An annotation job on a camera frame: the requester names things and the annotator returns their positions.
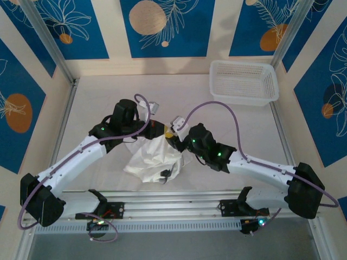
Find white slotted cable duct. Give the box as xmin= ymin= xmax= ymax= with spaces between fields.
xmin=35 ymin=219 xmax=243 ymax=234

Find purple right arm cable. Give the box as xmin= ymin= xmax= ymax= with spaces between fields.
xmin=183 ymin=101 xmax=339 ymax=236

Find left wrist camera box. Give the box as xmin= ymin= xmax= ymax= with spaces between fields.
xmin=139 ymin=100 xmax=159 ymax=114

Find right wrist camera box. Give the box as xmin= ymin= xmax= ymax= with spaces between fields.
xmin=172 ymin=116 xmax=189 ymax=133

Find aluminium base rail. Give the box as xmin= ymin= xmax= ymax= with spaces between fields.
xmin=61 ymin=191 xmax=322 ymax=222

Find aluminium frame profile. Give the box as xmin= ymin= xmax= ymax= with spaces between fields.
xmin=15 ymin=226 xmax=36 ymax=260
xmin=307 ymin=216 xmax=330 ymax=260

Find aluminium corner post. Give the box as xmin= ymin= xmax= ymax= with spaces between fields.
xmin=19 ymin=0 xmax=78 ymax=85
xmin=270 ymin=0 xmax=315 ymax=70

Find white t-shirt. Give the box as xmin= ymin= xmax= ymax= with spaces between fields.
xmin=123 ymin=134 xmax=192 ymax=185

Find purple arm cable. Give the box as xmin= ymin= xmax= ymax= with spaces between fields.
xmin=17 ymin=93 xmax=151 ymax=242
xmin=183 ymin=101 xmax=339 ymax=236

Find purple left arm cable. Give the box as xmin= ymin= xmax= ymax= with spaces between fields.
xmin=17 ymin=93 xmax=151 ymax=242

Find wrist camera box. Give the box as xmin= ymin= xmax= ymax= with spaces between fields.
xmin=139 ymin=100 xmax=159 ymax=114
xmin=172 ymin=116 xmax=189 ymax=133

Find white perforated plastic basket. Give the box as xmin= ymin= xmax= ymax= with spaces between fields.
xmin=209 ymin=60 xmax=280 ymax=107

